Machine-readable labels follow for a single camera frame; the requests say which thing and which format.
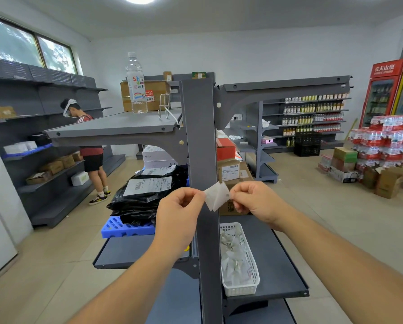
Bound brown printed cardboard box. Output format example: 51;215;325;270
218;178;253;216

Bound white printed carton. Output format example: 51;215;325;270
328;165;359;184

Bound blue plastic tray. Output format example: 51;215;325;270
2;143;54;161

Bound small white paper packet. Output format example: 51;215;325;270
203;181;231;212

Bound large labelled cardboard box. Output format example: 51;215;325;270
120;80;171;112

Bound pile of white packets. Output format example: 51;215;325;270
221;231;253;286

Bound clear plastic water bottle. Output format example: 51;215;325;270
125;52;148;114

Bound person's left hand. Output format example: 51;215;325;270
154;187;207;259

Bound grey wall shelf unit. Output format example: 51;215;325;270
0;55;126;229

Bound brown box with white label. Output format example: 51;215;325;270
217;159;243;183

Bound red drinks fridge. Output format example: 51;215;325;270
359;58;403;129

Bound person's right hand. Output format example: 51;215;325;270
229;181;288;232

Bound black plastic parcel bags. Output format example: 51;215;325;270
107;164;189;227

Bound small white box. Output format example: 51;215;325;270
70;171;90;187

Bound white wire display rack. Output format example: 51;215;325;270
157;92;182;127

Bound black plastic crate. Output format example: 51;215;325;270
294;131;323;158

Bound grey metal gondola shelf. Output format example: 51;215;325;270
45;75;354;324

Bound white plastic mesh basket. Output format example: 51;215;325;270
219;222;260;297

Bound green cardboard box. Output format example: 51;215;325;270
333;147;358;163

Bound person's left forearm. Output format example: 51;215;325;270
66;245;189;324

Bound window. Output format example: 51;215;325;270
0;13;79;75

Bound rows of small bottles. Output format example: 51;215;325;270
281;93;351;147

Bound stack of bottled water packs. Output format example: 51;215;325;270
347;115;403;172

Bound red cardboard box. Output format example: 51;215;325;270
216;138;237;162

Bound white cardboard box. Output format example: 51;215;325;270
142;144;179;170

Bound person's right forearm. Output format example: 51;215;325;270
275;206;403;324

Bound grey bottle shelf unit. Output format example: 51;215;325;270
255;93;353;154

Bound low grey gondola shelf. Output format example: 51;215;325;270
221;101;280;184

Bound blue plastic pallet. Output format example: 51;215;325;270
101;216;155;239

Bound open brown cardboard box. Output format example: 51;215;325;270
373;166;403;200

